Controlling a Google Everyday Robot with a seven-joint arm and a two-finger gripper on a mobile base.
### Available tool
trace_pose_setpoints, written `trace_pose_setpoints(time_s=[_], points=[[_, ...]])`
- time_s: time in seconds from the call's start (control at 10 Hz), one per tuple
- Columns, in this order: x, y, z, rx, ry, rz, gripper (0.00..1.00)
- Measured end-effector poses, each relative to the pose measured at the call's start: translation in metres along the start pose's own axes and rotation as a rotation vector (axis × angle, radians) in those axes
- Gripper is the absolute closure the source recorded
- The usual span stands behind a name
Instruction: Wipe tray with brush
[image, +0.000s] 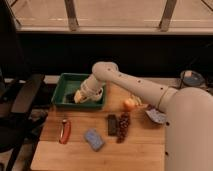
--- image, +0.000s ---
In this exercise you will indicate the green plastic tray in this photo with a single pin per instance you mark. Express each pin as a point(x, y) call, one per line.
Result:
point(68, 83)

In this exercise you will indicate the dark red grape bunch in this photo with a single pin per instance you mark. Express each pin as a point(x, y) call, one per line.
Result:
point(122, 129)

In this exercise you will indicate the blue white crumpled packet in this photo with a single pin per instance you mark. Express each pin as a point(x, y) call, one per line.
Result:
point(156, 116)

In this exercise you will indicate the black brush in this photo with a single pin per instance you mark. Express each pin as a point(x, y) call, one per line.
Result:
point(70, 98)

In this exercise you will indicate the orange fruit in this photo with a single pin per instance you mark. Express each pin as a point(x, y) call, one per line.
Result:
point(129, 104)

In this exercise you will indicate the black office chair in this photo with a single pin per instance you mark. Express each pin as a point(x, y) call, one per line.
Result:
point(19, 88)

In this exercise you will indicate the black rectangular block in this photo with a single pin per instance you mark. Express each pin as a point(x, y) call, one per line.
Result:
point(112, 125)

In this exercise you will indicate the red orange peeler tool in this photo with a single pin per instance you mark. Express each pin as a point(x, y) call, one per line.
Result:
point(65, 131)

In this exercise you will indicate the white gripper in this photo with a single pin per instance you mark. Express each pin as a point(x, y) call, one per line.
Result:
point(80, 98)

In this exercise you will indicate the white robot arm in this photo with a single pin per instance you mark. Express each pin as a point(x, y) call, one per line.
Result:
point(189, 115)

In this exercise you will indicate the round grey blue container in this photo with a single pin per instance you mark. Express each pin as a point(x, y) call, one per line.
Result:
point(192, 78)

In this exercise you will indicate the metal window frame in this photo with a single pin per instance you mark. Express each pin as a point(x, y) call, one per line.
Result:
point(155, 17)

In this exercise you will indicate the blue sponge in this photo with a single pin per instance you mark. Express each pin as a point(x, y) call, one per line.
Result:
point(94, 139)

